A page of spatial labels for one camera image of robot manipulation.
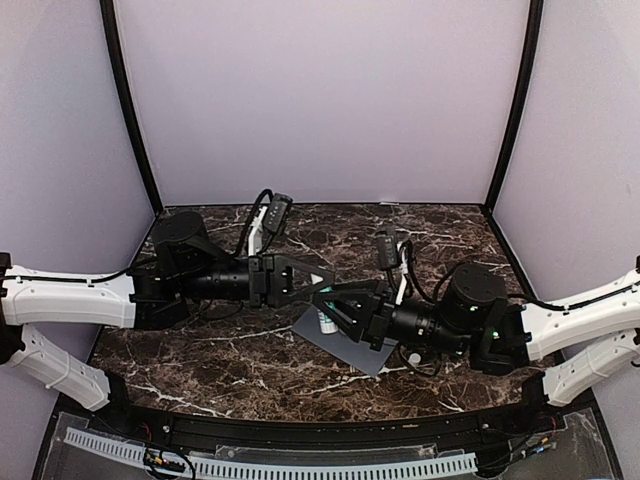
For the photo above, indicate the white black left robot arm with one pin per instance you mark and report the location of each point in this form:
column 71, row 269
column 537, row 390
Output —
column 152, row 295

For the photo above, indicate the black left frame post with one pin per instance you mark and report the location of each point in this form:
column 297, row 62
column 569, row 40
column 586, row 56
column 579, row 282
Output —
column 123, row 90

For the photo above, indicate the black right frame post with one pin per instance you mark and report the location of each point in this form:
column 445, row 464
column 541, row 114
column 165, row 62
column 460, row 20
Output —
column 521, row 88

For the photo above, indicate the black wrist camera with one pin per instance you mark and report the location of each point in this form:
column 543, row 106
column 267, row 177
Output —
column 277, row 212
column 387, row 250

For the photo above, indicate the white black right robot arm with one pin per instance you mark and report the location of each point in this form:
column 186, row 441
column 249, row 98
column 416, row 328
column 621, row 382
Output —
column 498, row 331

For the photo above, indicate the green white glue stick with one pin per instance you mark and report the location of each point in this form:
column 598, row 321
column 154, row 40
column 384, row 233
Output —
column 326, row 324

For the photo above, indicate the white slotted cable duct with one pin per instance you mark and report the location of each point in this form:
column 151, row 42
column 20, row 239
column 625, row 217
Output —
column 134, row 454

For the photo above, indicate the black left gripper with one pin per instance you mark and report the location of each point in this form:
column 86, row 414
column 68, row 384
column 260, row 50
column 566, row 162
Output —
column 271, row 280

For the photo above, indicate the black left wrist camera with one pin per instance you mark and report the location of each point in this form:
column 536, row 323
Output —
column 277, row 212

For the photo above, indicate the blue-grey envelope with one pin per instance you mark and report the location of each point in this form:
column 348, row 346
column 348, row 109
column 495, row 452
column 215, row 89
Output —
column 317, row 328

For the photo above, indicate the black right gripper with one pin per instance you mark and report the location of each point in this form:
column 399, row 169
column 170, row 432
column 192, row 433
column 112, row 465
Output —
column 364, row 292

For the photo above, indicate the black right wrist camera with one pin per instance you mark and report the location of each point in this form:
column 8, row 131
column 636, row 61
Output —
column 387, row 250

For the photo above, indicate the white glue stick cap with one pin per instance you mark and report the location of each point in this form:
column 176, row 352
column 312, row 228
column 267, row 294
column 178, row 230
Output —
column 414, row 359

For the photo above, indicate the black frame post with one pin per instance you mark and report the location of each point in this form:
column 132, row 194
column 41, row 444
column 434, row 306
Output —
column 123, row 90
column 521, row 88

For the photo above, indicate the black front table rail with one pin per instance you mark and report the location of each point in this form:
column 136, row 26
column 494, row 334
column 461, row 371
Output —
column 202, row 433

